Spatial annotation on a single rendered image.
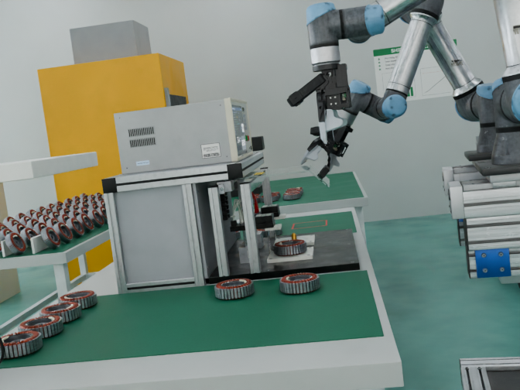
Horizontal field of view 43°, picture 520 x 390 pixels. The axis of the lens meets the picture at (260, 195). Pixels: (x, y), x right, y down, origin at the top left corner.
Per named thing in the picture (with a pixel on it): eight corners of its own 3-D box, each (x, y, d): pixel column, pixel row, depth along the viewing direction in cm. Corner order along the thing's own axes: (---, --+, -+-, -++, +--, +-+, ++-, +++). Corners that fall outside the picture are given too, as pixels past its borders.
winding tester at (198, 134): (253, 154, 257) (246, 100, 255) (237, 161, 214) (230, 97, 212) (155, 165, 261) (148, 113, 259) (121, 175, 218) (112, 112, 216)
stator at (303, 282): (318, 282, 192) (316, 270, 191) (322, 292, 181) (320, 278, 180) (279, 287, 192) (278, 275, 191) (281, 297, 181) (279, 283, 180)
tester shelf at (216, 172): (264, 162, 268) (262, 152, 267) (243, 177, 201) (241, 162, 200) (158, 175, 273) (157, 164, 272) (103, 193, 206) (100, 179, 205)
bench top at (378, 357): (355, 216, 343) (354, 206, 342) (404, 386, 125) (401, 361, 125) (165, 236, 354) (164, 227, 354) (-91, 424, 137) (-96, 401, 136)
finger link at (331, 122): (342, 135, 162) (341, 104, 167) (319, 138, 164) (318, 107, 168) (344, 142, 165) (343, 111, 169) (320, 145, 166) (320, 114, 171)
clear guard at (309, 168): (329, 179, 229) (327, 162, 229) (330, 186, 205) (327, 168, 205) (237, 190, 233) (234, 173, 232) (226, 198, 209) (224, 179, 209)
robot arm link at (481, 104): (489, 123, 221) (485, 82, 220) (470, 124, 235) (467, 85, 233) (522, 118, 223) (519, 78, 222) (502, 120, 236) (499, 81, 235)
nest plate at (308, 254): (313, 249, 231) (313, 246, 231) (313, 258, 216) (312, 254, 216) (271, 254, 232) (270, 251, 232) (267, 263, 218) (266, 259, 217)
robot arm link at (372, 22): (379, 7, 175) (337, 13, 176) (383, 0, 164) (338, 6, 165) (382, 37, 176) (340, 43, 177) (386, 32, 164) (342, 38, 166)
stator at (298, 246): (305, 248, 230) (304, 237, 229) (309, 254, 219) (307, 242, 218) (273, 251, 229) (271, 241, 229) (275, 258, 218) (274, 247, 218)
